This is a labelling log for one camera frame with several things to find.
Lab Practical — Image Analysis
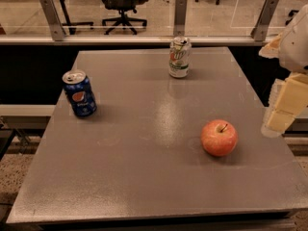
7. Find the metal railing bracket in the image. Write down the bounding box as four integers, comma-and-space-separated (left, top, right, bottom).
39, 0, 65, 41
173, 0, 187, 37
251, 0, 279, 41

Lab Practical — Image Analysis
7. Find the black office chair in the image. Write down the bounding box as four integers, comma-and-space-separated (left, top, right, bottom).
101, 0, 149, 35

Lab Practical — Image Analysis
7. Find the right metal railing bracket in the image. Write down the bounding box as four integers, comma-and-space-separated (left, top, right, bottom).
251, 0, 279, 41

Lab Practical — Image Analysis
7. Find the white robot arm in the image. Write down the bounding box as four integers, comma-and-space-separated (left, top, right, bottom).
259, 5, 308, 138

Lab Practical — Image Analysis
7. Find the red apple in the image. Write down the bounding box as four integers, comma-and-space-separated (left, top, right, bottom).
200, 119, 239, 157

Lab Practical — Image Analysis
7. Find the black stand leg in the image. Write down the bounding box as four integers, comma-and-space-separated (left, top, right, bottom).
59, 0, 94, 35

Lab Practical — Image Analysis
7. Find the left metal railing bracket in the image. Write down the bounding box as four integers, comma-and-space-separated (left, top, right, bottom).
39, 0, 65, 41

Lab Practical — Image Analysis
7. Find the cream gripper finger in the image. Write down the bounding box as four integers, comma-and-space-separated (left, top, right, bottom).
259, 34, 282, 59
265, 73, 308, 133

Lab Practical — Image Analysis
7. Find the middle metal railing bracket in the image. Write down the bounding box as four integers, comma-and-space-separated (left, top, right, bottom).
173, 0, 187, 37

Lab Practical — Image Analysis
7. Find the white green 7up can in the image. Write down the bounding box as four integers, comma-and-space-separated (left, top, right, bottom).
168, 37, 192, 78

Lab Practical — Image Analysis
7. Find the blue pepsi can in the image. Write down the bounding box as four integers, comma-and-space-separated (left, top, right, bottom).
63, 69, 97, 117

